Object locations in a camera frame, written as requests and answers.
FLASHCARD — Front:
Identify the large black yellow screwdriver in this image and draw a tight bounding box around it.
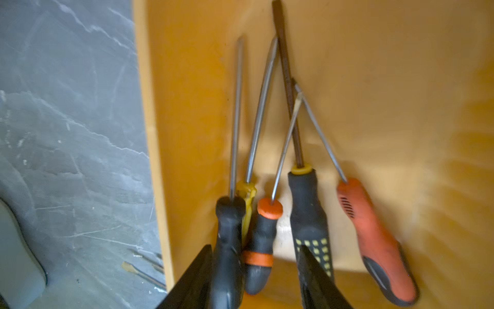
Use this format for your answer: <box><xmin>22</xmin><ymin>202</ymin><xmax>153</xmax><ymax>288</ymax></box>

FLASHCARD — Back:
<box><xmin>272</xmin><ymin>1</ymin><xmax>334</xmax><ymax>281</ymax></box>

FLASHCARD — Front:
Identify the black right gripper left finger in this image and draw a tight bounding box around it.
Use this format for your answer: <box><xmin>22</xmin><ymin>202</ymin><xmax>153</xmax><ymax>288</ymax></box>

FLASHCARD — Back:
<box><xmin>157</xmin><ymin>245</ymin><xmax>212</xmax><ymax>309</ymax></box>

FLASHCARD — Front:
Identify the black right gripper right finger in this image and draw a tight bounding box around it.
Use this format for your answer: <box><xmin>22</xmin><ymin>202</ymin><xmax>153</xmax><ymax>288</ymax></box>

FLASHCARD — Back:
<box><xmin>297</xmin><ymin>245</ymin><xmax>352</xmax><ymax>309</ymax></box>

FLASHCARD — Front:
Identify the orange black stubby screwdriver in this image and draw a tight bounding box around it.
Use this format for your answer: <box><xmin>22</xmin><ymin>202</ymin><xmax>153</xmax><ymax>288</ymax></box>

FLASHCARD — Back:
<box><xmin>243</xmin><ymin>93</ymin><xmax>303</xmax><ymax>296</ymax></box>

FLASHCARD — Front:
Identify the red black handle screwdriver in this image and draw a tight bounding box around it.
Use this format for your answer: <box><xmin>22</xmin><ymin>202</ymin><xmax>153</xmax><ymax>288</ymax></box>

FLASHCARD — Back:
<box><xmin>303</xmin><ymin>99</ymin><xmax>419</xmax><ymax>306</ymax></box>

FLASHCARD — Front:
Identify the yellow handle screwdriver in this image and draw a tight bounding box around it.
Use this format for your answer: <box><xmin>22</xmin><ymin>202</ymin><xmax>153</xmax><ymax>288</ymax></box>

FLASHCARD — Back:
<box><xmin>237</xmin><ymin>36</ymin><xmax>279</xmax><ymax>246</ymax></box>

